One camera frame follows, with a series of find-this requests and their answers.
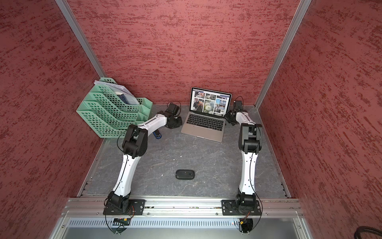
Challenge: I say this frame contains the black wireless mouse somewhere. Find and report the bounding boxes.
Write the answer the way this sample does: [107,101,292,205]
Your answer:
[175,169,195,180]

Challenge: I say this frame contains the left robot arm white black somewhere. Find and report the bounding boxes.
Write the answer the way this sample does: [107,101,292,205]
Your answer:
[103,103,182,216]

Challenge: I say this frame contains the silver laptop computer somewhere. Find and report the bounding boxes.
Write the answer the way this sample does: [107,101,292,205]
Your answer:
[181,87,232,142]

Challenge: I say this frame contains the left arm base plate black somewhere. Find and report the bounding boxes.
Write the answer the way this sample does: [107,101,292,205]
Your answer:
[103,199,146,216]

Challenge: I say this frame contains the papers in organizer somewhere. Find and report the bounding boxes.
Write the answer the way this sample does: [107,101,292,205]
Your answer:
[94,81,139,105]

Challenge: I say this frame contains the green plastic file organizer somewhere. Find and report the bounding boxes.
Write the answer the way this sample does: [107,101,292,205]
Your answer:
[77,77,153,138]

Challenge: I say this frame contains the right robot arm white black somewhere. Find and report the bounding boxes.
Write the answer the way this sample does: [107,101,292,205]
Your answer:
[224,100,262,215]

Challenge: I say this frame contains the right aluminium corner post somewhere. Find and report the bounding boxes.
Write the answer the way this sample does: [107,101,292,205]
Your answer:
[254,0,311,109]

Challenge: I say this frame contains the black cable bottom right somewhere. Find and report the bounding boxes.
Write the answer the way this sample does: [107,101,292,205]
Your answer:
[354,226,382,239]

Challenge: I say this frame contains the left aluminium corner post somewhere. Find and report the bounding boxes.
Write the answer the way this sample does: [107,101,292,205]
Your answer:
[55,0,107,77]

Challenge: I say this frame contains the aluminium corner post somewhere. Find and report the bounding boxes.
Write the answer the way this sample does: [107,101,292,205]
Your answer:
[55,0,107,77]
[254,0,311,109]

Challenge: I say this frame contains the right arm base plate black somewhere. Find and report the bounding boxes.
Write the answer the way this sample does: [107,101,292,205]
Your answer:
[221,200,262,216]

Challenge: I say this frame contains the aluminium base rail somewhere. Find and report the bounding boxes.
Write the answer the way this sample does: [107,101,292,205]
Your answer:
[61,196,305,219]

